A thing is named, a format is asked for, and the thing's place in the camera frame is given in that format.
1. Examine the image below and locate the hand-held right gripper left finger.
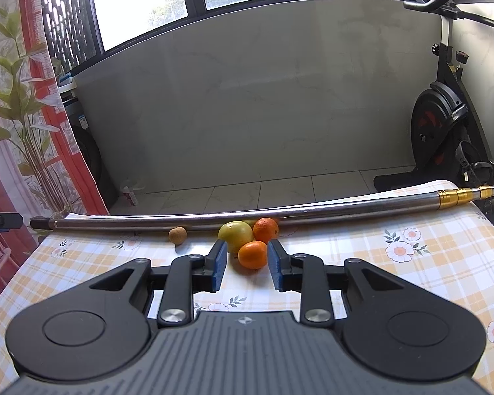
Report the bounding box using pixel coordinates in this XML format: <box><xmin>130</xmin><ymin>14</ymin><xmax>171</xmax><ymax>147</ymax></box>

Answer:
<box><xmin>88</xmin><ymin>239</ymin><xmax>229</xmax><ymax>326</ymax></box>

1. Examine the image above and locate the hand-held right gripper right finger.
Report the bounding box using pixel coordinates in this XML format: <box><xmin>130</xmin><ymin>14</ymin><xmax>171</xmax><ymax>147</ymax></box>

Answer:
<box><xmin>267</xmin><ymin>239</ymin><xmax>406</xmax><ymax>325</ymax></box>

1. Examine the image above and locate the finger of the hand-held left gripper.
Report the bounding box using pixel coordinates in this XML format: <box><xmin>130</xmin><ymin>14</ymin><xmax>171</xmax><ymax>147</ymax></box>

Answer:
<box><xmin>0</xmin><ymin>210</ymin><xmax>24</xmax><ymax>231</ymax></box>

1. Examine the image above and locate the small orange tangerine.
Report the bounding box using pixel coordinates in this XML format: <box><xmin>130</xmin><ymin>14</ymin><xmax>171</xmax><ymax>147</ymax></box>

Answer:
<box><xmin>238</xmin><ymin>241</ymin><xmax>269</xmax><ymax>270</ymax></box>
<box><xmin>253</xmin><ymin>217</ymin><xmax>279</xmax><ymax>244</ymax></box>

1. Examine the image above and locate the yellow-green apple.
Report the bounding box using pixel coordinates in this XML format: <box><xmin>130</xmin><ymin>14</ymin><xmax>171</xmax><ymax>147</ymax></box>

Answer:
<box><xmin>218</xmin><ymin>221</ymin><xmax>254</xmax><ymax>254</ymax></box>

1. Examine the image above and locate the telescopic metal pole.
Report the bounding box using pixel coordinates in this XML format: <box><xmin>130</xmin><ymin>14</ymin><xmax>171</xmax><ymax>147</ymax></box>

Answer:
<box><xmin>30</xmin><ymin>182</ymin><xmax>494</xmax><ymax>231</ymax></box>

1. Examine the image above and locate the red plant print curtain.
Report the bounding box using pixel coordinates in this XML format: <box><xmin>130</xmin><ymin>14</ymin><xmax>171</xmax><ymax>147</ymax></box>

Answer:
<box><xmin>0</xmin><ymin>0</ymin><xmax>110</xmax><ymax>256</ymax></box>

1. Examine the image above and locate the small packet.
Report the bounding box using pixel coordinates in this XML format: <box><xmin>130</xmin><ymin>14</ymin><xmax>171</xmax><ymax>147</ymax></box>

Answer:
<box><xmin>121</xmin><ymin>185</ymin><xmax>141</xmax><ymax>207</ymax></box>

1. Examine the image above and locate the black exercise bike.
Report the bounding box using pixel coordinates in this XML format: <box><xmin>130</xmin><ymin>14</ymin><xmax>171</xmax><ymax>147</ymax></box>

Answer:
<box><xmin>374</xmin><ymin>0</ymin><xmax>494</xmax><ymax>211</ymax></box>

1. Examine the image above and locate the metal window grille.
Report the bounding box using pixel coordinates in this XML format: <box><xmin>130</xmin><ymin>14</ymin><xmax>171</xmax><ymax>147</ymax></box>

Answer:
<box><xmin>40</xmin><ymin>0</ymin><xmax>97</xmax><ymax>68</ymax></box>

